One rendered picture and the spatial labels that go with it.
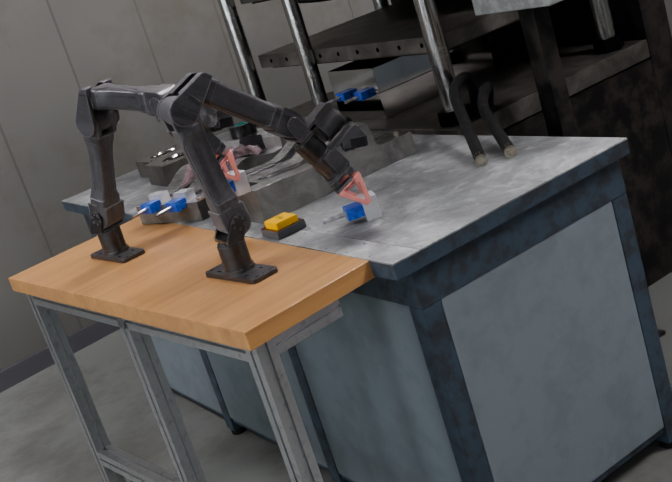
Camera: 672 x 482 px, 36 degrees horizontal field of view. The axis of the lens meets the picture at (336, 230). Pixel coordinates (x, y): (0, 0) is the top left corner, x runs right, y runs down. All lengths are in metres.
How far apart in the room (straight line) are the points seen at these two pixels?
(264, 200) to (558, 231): 0.73
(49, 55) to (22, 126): 0.33
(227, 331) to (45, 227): 2.77
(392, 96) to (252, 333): 1.65
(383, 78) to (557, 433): 1.46
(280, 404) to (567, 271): 0.74
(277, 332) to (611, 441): 0.95
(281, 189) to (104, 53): 2.35
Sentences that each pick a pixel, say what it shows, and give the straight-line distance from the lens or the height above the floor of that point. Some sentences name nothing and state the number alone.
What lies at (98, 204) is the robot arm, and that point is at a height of 0.95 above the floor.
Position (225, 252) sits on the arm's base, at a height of 0.86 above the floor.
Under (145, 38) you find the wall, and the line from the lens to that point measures 4.95.
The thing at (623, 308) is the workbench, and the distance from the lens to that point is 2.54.
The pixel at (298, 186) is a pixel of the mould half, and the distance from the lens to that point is 2.64.
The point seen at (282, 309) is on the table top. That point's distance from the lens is 2.00.
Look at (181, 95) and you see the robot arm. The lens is 2.16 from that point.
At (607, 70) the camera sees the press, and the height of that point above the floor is 0.75.
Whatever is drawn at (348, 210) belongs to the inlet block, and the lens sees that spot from 2.35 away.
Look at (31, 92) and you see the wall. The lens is 4.69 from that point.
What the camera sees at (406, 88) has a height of 0.85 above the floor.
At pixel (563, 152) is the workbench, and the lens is 2.48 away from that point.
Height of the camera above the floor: 1.47
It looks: 16 degrees down
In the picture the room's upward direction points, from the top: 18 degrees counter-clockwise
